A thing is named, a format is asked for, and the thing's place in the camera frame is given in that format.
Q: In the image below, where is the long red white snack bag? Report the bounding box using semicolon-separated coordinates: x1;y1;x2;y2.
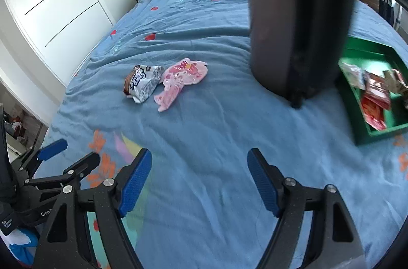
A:
360;96;387;131

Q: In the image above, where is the black brown electric kettle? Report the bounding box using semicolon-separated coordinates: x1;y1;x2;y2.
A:
248;0;355;108

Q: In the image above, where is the brown gold cereal bar packet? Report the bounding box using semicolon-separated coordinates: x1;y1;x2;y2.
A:
396;83;408;109

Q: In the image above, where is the silver chocolate cookie packet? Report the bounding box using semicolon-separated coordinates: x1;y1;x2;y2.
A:
123;65;164;104

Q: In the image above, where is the white cartoon candy packet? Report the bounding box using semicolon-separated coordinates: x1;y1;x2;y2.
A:
338;61;366;91

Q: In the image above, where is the blue patterned bed duvet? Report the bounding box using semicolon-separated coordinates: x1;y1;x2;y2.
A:
37;0;407;268

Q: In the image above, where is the dark red noodle snack packet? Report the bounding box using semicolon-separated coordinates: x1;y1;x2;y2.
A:
364;71;391;110

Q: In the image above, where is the small beige candy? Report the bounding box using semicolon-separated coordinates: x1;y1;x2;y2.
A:
383;69;407;95

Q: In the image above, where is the green shallow tray box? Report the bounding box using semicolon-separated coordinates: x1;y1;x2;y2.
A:
336;37;407;145

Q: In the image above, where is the pink cartoon snack pouch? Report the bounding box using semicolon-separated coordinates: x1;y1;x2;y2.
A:
154;58;208;112

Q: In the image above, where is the dark blue tote bag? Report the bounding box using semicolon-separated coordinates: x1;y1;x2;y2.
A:
379;0;394;27

